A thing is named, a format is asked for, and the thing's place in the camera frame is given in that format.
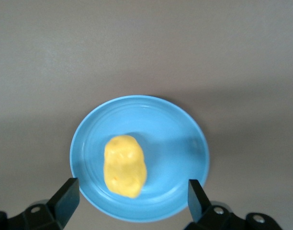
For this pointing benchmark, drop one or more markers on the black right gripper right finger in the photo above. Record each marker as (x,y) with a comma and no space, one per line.
(199,206)

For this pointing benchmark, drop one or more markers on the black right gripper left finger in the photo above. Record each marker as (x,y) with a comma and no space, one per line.
(60,206)

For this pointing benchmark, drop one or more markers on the yellow potato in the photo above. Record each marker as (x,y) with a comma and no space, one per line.
(125,167)

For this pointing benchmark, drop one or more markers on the blue round plate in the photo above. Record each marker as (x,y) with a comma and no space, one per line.
(161,134)

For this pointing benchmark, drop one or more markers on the brown table cover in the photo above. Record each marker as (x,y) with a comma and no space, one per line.
(137,48)

